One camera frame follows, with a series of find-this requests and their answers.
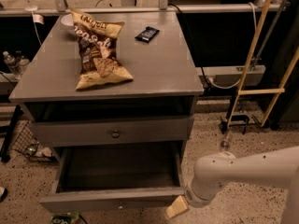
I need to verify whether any grey drawer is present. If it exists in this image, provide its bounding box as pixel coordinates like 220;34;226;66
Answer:
30;117;193;147
40;141;184;213

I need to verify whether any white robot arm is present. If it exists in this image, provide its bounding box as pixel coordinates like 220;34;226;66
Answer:
165;147;299;224

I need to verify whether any grey wooden drawer cabinet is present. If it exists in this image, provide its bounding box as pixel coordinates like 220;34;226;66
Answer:
8;11;205;161

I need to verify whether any grey top drawer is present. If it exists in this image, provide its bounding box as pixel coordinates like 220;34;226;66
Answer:
30;117;193;147

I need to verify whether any plastic bottle on floor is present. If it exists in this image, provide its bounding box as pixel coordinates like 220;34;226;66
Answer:
221;132;232;148

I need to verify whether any green can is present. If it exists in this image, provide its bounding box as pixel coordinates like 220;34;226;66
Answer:
50;212;79;224

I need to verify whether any yellow brown chip bag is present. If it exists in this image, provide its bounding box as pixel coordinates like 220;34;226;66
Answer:
71;8;133;91

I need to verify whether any black metal stand leg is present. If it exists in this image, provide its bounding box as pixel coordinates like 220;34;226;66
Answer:
0;105;21;162

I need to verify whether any clear plastic water bottle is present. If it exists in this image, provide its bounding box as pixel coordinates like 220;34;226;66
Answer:
3;51;21;79

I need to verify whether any metal railing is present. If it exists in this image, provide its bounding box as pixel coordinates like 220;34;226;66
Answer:
0;0;281;17

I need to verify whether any white cable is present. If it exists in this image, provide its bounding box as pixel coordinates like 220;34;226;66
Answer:
207;1;258;90

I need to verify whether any yellow wooden ladder frame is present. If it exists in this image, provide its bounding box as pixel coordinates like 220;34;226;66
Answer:
226;0;299;127

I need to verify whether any wire basket with items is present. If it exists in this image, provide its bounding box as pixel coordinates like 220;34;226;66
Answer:
11;120;56;162

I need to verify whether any black cable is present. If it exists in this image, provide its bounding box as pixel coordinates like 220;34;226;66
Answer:
167;3;213;91

